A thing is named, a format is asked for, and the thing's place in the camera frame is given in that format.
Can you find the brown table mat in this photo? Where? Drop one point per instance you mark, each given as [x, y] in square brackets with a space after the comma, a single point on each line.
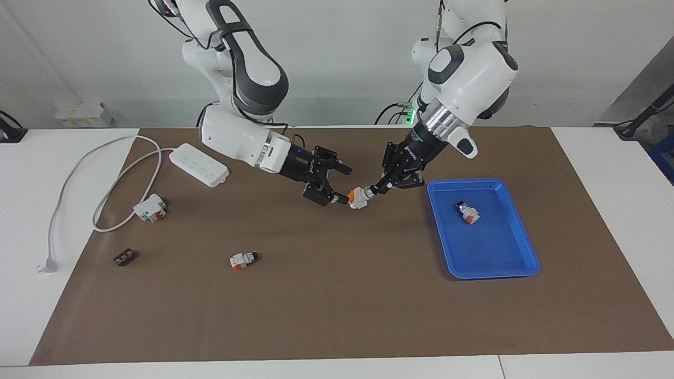
[337, 305]

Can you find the white cardboard box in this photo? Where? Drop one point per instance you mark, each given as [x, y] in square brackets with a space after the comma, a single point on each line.
[79, 115]

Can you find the white orange small part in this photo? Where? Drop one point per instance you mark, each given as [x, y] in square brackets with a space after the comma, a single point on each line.
[242, 260]

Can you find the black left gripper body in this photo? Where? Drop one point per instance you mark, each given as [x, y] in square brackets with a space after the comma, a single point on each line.
[416, 155]

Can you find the black clamp base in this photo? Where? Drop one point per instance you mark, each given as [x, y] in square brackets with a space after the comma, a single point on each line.
[11, 131]

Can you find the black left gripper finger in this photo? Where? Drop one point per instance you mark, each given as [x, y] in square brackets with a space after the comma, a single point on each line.
[390, 160]
[410, 181]

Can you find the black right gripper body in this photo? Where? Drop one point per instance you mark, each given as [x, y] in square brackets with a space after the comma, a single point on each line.
[300, 163]

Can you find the small dark brown component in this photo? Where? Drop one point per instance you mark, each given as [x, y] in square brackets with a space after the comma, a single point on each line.
[125, 257]

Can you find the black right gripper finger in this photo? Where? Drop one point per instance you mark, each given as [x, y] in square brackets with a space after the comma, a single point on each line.
[331, 160]
[321, 195]

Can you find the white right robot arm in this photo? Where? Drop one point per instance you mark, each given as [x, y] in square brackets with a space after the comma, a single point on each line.
[231, 134]

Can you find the orange-tipped switch part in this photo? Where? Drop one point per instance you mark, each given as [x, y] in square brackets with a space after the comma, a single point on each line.
[359, 197]

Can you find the white power strip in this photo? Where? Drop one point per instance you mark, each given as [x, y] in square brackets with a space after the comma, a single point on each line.
[200, 164]

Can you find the white selector switch black knob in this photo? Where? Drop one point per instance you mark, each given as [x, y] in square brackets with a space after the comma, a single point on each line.
[468, 212]

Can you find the blue plastic tray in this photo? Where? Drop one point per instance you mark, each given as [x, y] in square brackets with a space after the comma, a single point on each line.
[484, 252]

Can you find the white circuit breaker red lever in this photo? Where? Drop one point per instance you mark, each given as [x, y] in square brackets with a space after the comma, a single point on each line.
[149, 208]

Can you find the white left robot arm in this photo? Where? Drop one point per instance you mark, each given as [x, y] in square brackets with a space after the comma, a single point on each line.
[474, 68]

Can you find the blue crate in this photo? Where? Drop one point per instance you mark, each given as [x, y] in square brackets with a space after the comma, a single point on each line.
[664, 160]

